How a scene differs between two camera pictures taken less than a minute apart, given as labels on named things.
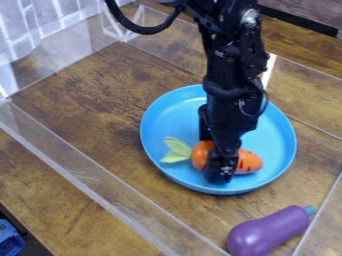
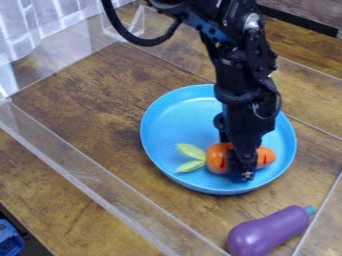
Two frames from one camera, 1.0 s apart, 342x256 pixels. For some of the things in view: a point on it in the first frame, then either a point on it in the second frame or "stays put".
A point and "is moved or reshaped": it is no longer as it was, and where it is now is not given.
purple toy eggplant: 255,237 stays put
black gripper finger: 222,165 to 242,164
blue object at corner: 12,242 stays put
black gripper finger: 206,132 to 219,122
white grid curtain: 27,22 stays put
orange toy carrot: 247,164 is moved or reshaped
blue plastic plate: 172,119 stays put
